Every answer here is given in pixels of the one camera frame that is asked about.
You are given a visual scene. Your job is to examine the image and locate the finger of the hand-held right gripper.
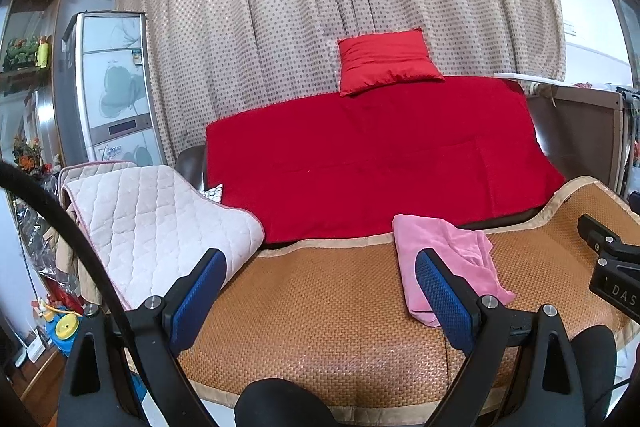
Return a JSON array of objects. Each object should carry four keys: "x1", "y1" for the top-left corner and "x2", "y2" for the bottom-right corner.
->
[{"x1": 577, "y1": 213, "x2": 640, "y2": 264}]

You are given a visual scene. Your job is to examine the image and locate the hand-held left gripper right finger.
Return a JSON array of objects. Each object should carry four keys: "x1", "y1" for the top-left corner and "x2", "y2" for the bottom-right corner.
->
[{"x1": 415, "y1": 248, "x2": 586, "y2": 427}]

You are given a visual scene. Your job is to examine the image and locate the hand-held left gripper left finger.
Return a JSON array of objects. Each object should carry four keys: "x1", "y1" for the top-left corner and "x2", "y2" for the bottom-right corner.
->
[{"x1": 57, "y1": 248, "x2": 228, "y2": 427}]

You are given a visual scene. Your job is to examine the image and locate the pink zip garment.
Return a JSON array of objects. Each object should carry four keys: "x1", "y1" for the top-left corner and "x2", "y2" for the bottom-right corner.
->
[{"x1": 391, "y1": 213, "x2": 517, "y2": 328}]

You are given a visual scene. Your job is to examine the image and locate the white quilted cushion cover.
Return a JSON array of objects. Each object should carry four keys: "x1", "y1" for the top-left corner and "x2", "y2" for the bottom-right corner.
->
[{"x1": 57, "y1": 161, "x2": 266, "y2": 310}]

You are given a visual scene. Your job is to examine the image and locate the person's right leg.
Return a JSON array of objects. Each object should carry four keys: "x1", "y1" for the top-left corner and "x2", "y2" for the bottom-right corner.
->
[{"x1": 570, "y1": 326, "x2": 618, "y2": 427}]

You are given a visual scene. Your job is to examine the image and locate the person's leg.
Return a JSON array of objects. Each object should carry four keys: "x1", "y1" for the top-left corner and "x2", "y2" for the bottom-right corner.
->
[
  {"x1": 570, "y1": 326, "x2": 618, "y2": 427},
  {"x1": 234, "y1": 378, "x2": 331, "y2": 427}
]

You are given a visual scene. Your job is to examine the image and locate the woven bamboo mat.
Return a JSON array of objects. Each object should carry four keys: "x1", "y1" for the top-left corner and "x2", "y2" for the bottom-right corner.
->
[{"x1": 175, "y1": 176, "x2": 640, "y2": 413}]

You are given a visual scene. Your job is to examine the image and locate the blue and yellow toy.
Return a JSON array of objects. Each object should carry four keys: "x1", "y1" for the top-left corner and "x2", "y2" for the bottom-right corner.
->
[{"x1": 35, "y1": 299, "x2": 86, "y2": 350}]

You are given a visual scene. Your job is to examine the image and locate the beige jacket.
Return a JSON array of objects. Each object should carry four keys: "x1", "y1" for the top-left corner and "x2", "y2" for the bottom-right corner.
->
[{"x1": 52, "y1": 227, "x2": 103, "y2": 303}]

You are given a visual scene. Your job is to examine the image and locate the person's left leg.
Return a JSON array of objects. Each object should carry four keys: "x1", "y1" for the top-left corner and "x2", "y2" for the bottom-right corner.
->
[{"x1": 234, "y1": 378, "x2": 331, "y2": 427}]

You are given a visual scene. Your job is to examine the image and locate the red blanket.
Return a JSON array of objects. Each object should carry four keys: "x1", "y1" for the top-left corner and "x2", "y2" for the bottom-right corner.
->
[{"x1": 204, "y1": 76, "x2": 567, "y2": 245}]

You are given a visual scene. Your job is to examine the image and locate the clear plastic bag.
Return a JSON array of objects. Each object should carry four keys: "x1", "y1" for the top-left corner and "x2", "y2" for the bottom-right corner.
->
[{"x1": 15, "y1": 197, "x2": 66, "y2": 278}]

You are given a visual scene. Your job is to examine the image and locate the orange artificial flowers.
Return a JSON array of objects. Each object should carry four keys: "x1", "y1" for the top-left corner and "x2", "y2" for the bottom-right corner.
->
[{"x1": 12, "y1": 134, "x2": 53, "y2": 178}]

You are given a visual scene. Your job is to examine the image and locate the silver floral refrigerator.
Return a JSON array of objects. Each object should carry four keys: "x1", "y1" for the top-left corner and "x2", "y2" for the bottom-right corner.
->
[{"x1": 52, "y1": 10, "x2": 168, "y2": 168}]

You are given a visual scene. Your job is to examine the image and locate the dark framed window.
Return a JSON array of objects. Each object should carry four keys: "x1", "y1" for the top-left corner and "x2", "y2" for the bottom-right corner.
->
[{"x1": 575, "y1": 0, "x2": 640, "y2": 82}]

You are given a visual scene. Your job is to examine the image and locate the red pillow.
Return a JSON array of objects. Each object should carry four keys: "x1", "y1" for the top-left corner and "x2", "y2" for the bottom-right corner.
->
[{"x1": 337, "y1": 28, "x2": 446, "y2": 98}]

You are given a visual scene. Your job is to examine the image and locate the green artificial plant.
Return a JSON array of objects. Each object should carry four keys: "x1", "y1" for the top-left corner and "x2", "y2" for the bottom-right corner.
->
[{"x1": 2, "y1": 36, "x2": 41, "y2": 70}]

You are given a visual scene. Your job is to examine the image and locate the dotted beige curtain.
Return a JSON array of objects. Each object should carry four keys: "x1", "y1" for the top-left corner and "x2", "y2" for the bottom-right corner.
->
[{"x1": 112, "y1": 0, "x2": 568, "y2": 162}]

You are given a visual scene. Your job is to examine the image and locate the black braided cable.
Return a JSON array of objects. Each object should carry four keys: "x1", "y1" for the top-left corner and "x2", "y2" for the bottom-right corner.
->
[{"x1": 0, "y1": 162, "x2": 146, "y2": 358}]

